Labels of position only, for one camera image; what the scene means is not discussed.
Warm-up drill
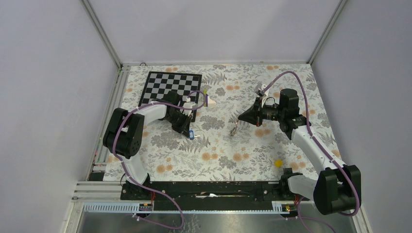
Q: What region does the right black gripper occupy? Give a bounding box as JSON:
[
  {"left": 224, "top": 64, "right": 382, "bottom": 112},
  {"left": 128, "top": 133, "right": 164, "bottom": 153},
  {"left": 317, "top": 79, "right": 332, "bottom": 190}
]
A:
[{"left": 238, "top": 96, "right": 285, "bottom": 127}]

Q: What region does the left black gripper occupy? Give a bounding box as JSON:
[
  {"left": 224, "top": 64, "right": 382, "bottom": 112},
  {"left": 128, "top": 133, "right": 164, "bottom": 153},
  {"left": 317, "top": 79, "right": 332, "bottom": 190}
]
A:
[{"left": 165, "top": 111, "right": 192, "bottom": 138}]

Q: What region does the blue tag key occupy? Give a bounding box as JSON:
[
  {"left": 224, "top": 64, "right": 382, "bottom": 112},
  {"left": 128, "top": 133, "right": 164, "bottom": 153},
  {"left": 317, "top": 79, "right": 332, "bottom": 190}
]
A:
[{"left": 189, "top": 130, "right": 199, "bottom": 140}]

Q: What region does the metal keyring with keys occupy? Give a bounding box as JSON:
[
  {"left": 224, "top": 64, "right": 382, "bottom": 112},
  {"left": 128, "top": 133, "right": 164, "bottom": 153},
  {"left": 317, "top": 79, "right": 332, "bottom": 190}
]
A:
[{"left": 229, "top": 120, "right": 239, "bottom": 136}]

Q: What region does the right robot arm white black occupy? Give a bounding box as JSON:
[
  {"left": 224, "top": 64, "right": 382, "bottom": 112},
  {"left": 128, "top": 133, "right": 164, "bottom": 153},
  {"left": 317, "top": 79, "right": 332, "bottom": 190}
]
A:
[{"left": 238, "top": 89, "right": 361, "bottom": 216}]

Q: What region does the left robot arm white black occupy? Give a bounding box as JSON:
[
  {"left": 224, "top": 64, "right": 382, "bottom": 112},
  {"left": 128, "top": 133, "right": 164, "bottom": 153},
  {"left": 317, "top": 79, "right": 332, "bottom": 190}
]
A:
[{"left": 103, "top": 91, "right": 197, "bottom": 200}]

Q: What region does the green white small block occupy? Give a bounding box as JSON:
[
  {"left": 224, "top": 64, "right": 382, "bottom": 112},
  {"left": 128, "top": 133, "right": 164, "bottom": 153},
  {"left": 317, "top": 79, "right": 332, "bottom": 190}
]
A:
[{"left": 203, "top": 89, "right": 216, "bottom": 107}]

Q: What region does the floral patterned mat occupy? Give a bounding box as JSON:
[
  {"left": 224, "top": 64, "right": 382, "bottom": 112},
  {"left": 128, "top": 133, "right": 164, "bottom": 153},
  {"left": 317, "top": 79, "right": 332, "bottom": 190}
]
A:
[{"left": 121, "top": 64, "right": 340, "bottom": 181}]

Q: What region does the black white chessboard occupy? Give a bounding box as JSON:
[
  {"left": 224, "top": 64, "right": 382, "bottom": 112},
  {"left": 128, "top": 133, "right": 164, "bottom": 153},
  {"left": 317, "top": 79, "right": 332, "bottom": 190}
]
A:
[{"left": 138, "top": 71, "right": 202, "bottom": 108}]

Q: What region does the yellow small cube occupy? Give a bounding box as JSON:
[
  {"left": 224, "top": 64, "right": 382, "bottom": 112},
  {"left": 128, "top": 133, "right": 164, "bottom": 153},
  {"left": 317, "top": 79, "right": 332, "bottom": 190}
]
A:
[{"left": 274, "top": 160, "right": 283, "bottom": 168}]

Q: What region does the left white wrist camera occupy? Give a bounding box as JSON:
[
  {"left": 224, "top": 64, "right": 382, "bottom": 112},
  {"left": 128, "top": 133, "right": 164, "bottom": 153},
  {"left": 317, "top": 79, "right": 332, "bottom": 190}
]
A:
[{"left": 182, "top": 97, "right": 198, "bottom": 116}]

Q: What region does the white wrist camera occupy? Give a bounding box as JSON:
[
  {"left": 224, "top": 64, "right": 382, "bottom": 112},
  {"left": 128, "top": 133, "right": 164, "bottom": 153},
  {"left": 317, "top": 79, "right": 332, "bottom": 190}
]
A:
[
  {"left": 182, "top": 97, "right": 198, "bottom": 116},
  {"left": 255, "top": 83, "right": 269, "bottom": 106}
]

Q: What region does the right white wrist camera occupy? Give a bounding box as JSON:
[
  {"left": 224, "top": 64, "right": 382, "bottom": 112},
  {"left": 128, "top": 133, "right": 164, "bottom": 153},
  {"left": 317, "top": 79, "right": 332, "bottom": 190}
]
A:
[{"left": 255, "top": 83, "right": 269, "bottom": 106}]

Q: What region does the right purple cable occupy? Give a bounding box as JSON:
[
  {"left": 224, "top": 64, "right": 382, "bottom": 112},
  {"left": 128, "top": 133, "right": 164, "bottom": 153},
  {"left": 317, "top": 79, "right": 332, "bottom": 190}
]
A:
[{"left": 262, "top": 71, "right": 361, "bottom": 232}]

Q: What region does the purple cable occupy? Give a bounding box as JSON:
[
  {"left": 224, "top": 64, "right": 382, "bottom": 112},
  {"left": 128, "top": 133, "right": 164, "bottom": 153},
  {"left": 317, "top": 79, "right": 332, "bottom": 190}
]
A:
[
  {"left": 262, "top": 71, "right": 361, "bottom": 232},
  {"left": 112, "top": 90, "right": 208, "bottom": 231}
]

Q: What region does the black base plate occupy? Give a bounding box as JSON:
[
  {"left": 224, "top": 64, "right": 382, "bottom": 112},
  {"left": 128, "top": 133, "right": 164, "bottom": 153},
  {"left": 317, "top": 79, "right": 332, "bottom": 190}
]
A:
[{"left": 120, "top": 181, "right": 299, "bottom": 206}]

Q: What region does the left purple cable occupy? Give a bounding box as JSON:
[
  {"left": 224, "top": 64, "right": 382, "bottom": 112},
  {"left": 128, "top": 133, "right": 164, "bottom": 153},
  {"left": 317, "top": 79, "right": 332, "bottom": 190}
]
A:
[{"left": 112, "top": 90, "right": 208, "bottom": 231}]

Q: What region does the white slotted cable duct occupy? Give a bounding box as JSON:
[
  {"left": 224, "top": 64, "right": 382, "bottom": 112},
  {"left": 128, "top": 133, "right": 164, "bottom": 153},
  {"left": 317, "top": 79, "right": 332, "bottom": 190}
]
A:
[{"left": 83, "top": 198, "right": 289, "bottom": 214}]

